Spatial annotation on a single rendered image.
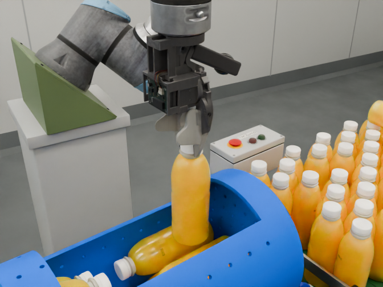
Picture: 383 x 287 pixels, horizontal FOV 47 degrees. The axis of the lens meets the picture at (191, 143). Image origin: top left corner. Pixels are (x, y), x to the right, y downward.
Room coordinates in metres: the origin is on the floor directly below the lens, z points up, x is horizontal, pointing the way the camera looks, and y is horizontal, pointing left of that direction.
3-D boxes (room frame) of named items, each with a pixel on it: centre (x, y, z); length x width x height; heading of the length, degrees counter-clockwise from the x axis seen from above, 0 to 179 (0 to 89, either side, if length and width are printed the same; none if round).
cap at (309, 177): (0.89, -0.29, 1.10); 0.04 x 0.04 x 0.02
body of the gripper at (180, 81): (0.65, 0.02, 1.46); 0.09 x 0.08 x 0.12; 127
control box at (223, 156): (1.09, -0.16, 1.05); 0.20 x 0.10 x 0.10; 127
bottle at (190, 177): (0.67, 0.00, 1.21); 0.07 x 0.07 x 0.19
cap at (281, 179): (0.88, -0.22, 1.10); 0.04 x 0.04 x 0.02
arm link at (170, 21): (0.66, 0.01, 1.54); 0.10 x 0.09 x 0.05; 37
